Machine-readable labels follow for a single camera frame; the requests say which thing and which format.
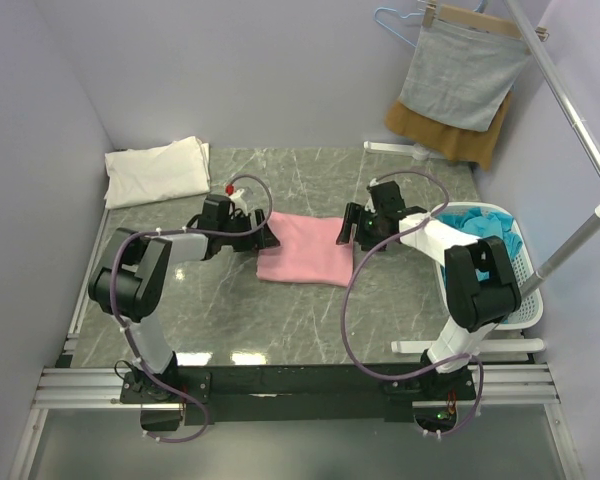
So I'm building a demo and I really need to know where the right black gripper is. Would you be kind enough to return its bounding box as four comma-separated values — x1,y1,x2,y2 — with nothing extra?
336,202,389,253

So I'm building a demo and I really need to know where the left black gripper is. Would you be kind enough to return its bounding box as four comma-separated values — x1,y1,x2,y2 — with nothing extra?
220,210,281,253

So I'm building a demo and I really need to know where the pink t shirt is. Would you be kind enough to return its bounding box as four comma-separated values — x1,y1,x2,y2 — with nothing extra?
256,212,354,287

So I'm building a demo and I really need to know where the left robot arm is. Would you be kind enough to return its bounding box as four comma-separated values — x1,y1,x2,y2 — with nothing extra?
88,189,280,402

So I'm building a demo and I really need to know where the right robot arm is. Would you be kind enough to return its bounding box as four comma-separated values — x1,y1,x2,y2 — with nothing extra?
336,181,522,399

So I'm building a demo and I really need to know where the teal t shirt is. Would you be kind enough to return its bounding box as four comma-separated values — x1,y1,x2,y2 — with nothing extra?
436,205,525,279

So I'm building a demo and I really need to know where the brown hanging cloth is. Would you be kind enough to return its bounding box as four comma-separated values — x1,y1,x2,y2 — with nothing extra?
384,92,513,171

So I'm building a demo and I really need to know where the folded white t shirt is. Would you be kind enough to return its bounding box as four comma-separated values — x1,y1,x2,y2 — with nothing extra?
104,136,211,210

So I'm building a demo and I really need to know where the black base beam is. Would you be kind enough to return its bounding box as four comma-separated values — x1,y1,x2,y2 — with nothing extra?
120,363,476,432

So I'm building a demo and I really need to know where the grey hanging cloth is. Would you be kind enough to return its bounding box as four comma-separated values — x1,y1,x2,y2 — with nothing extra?
398,19,530,132

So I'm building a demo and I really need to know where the white perforated laundry basket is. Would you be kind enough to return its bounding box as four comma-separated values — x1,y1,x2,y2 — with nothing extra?
444,202,544,330

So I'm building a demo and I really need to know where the wooden clip hanger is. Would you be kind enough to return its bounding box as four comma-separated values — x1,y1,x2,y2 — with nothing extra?
421,1,523,40

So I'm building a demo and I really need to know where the metal clothes rack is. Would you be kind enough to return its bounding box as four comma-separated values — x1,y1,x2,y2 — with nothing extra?
392,1,600,358

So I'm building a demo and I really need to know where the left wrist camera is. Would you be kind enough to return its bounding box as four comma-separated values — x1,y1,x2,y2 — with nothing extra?
225,184,253,214

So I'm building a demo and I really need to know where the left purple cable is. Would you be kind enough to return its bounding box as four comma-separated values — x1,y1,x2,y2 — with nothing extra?
109,173,274,444

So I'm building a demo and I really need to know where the aluminium rail frame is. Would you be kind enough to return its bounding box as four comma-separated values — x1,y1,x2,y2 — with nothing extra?
6,208,581,480

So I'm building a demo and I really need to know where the blue wire hanger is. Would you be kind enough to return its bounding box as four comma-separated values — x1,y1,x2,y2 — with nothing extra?
373,0,487,49

